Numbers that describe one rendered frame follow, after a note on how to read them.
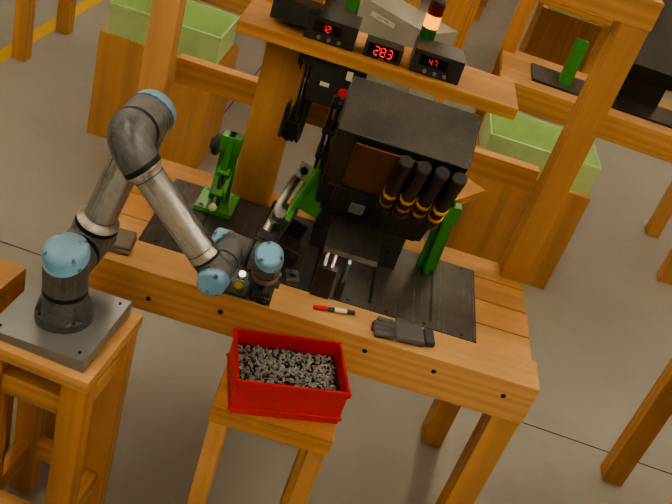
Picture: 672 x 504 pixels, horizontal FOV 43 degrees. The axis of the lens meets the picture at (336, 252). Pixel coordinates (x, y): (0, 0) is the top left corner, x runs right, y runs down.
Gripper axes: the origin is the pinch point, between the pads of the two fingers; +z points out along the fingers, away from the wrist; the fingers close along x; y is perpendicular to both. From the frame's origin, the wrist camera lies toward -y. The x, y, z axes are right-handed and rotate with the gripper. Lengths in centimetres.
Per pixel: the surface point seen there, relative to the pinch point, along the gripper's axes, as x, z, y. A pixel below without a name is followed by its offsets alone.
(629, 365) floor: 191, 170, -77
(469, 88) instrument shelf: 42, -18, -77
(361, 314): 31.2, 10.3, -5.4
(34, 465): -54, 59, 61
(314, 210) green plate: 7.8, -0.1, -29.4
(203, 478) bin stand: 0, 16, 54
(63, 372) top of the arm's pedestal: -41, -17, 42
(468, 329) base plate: 66, 15, -13
